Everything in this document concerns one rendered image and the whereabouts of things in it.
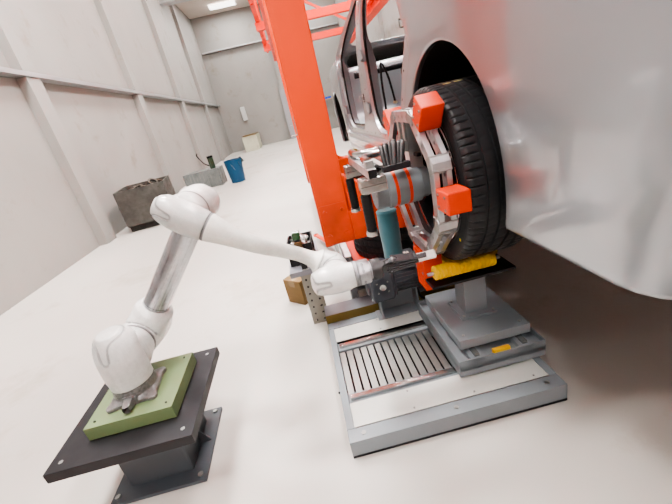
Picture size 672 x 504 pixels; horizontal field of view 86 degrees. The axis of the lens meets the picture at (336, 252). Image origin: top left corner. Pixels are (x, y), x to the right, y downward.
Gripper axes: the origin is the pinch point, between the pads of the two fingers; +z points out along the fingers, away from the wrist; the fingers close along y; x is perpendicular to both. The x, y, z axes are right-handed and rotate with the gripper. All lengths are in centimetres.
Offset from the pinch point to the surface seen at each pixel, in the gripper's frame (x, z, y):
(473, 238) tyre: -1.6, 14.2, 9.6
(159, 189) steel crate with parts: 349, -267, -359
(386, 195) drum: 25.2, -7.0, 4.3
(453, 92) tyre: 41, 18, 31
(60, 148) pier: 381, -357, -263
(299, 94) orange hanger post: 90, -28, -1
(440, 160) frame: 19.4, 7.0, 27.0
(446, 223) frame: 4.5, 6.5, 12.9
